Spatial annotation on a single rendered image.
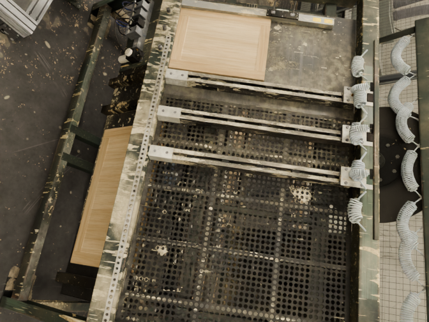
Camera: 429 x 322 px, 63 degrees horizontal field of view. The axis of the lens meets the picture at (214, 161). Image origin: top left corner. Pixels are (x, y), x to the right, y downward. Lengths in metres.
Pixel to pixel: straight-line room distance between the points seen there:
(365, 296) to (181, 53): 1.62
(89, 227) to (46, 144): 0.65
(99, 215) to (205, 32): 1.30
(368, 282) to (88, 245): 1.57
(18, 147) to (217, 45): 1.38
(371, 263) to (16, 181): 2.06
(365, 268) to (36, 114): 2.14
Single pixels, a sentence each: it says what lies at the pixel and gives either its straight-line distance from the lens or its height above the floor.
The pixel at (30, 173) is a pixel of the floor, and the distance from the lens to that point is 2.53.
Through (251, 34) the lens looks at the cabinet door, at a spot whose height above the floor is 1.27.
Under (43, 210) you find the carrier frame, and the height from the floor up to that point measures 0.16.
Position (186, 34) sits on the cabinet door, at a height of 0.94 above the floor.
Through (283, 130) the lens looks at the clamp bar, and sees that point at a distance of 1.93.
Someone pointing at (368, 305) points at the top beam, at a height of 1.89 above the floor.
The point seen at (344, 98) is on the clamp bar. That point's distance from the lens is 2.07.
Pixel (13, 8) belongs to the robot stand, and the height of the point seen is 0.23.
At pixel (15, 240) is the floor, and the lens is 2.50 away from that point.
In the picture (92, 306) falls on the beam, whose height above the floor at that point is 0.82.
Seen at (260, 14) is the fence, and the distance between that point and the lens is 2.36.
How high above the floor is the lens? 2.20
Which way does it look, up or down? 33 degrees down
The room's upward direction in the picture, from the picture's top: 87 degrees clockwise
